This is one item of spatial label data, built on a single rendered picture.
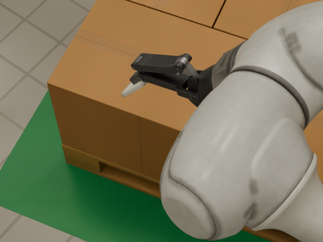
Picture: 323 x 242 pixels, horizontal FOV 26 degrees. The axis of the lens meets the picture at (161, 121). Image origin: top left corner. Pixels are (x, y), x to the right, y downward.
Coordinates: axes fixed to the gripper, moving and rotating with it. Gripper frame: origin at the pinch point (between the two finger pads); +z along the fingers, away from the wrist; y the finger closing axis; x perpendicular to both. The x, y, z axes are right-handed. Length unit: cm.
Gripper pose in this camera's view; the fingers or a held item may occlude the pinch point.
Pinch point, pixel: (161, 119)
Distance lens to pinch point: 106.5
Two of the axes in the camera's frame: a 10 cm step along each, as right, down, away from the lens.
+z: -4.7, 2.1, 8.5
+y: -6.8, -7.0, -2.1
